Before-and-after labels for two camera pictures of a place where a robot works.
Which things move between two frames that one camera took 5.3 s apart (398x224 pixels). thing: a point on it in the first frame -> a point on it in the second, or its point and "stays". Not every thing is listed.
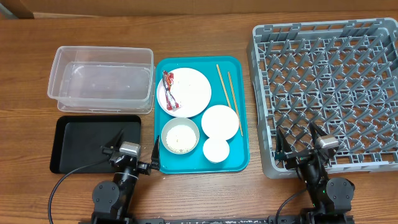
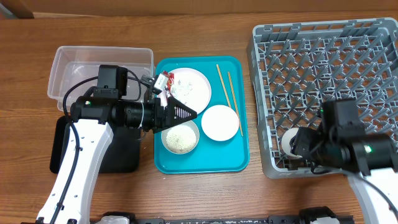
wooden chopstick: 224,84 stays
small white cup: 216,150 -> 286,137
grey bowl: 180,135 stays
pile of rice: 181,139 stays
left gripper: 146,168 -> 171,119
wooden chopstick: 232,90 stays
